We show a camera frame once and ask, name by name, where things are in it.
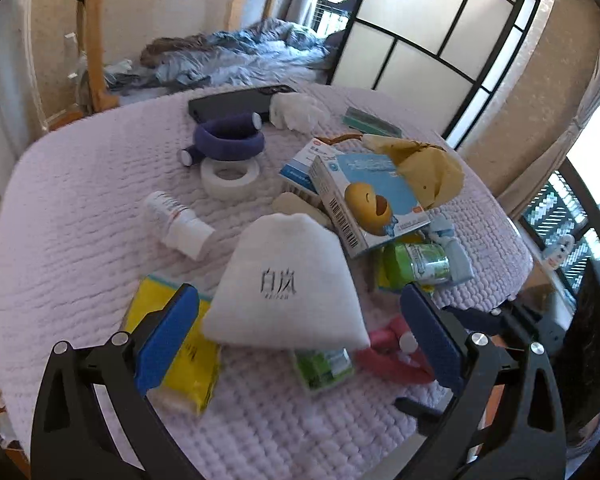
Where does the green labelled packet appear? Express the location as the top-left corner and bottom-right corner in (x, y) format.
(290, 345), (356, 393)

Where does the blue duck-printed box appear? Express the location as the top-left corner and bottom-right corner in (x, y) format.
(309, 152), (431, 261)

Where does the white medicine bottle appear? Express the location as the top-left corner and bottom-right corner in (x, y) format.
(142, 191), (216, 261)

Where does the blue duvet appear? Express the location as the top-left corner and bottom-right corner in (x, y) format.
(105, 17), (341, 91)

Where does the white tape roll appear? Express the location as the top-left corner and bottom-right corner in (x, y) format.
(201, 157), (262, 201)

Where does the grey curtain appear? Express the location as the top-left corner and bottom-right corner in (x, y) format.
(285, 0), (322, 27)

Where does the black smartphone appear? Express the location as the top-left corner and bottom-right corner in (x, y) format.
(187, 84), (298, 125)

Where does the pink plastic clip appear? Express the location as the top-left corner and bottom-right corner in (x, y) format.
(352, 315), (437, 386)

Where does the light blue tube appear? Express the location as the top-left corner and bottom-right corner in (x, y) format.
(422, 217), (476, 286)

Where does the brown blanket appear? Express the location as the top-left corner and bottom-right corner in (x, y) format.
(140, 35), (216, 68)

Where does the wooden bunk bed frame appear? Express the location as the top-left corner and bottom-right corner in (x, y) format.
(75, 0), (376, 113)

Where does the green labelled bottle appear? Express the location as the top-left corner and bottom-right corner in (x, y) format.
(375, 240), (453, 292)

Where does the white printed fabric pouch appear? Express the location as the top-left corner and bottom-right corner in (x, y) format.
(201, 212), (372, 351)

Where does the crumpled white tissue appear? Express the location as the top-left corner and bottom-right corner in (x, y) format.
(269, 94), (326, 133)

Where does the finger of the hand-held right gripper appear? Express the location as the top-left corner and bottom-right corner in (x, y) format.
(442, 306), (507, 336)
(394, 396), (449, 424)

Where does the window grille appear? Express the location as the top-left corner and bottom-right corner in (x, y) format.
(520, 170), (600, 291)

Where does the frosted sliding door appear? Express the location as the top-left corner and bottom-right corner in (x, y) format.
(327, 0), (541, 141)

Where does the black window railing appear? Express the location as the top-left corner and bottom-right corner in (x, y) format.
(310, 0), (351, 36)

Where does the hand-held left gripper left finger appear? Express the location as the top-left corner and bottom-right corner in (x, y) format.
(30, 284), (203, 480)

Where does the yellow tissue packet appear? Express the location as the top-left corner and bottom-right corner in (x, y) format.
(122, 275), (223, 417)

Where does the purple foam hair roller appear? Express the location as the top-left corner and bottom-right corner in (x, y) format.
(181, 112), (267, 168)

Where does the beige curtain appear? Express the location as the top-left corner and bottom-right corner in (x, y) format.
(500, 25), (600, 221)

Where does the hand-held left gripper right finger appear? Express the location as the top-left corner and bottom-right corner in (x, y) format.
(400, 284), (567, 480)

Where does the lilac quilted blanket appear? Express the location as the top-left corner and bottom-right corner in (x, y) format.
(0, 82), (536, 480)

